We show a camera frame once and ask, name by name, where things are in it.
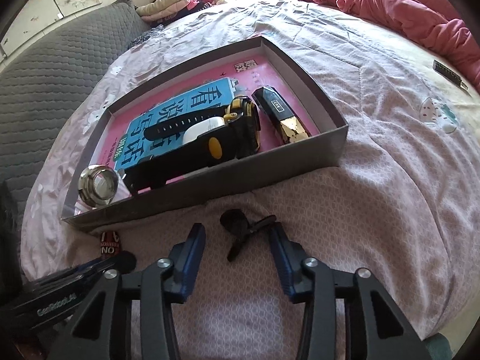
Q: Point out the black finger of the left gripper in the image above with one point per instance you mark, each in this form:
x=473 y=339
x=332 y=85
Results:
x=124 y=262

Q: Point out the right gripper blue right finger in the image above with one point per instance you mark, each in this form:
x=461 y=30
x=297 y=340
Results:
x=288 y=257

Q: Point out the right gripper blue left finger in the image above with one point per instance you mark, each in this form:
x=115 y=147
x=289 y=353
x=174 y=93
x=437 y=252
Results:
x=186 y=258

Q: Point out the red lighter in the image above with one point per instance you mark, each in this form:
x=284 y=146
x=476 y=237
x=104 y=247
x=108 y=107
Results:
x=110 y=244

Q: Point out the small black clip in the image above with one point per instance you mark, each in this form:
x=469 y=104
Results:
x=235 y=222

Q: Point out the chrome metal drain fitting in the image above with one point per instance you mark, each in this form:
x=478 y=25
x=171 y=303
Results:
x=97 y=185

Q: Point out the black yellow wristwatch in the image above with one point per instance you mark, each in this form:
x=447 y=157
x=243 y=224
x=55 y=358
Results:
x=238 y=138

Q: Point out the white earbuds case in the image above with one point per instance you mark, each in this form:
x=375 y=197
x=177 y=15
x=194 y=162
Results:
x=205 y=126

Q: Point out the grey cardboard tray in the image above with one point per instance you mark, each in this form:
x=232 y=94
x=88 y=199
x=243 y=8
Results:
x=232 y=177

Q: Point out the pink patterned bed sheet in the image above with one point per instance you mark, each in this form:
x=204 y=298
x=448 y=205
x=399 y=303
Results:
x=404 y=200

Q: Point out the pink Chinese workbook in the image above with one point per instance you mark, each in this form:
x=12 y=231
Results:
x=123 y=143

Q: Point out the black and gold lighter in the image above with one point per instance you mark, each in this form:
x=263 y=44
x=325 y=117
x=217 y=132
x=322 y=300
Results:
x=283 y=118

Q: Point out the grey quilted headboard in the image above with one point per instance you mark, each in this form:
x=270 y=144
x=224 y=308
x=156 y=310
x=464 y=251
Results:
x=42 y=87

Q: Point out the folded clothes pile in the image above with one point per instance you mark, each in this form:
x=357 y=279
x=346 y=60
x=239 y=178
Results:
x=165 y=12

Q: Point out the pink quilted duvet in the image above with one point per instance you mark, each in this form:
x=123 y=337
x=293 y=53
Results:
x=433 y=24

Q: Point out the floral wall painting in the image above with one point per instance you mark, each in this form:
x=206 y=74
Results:
x=35 y=16

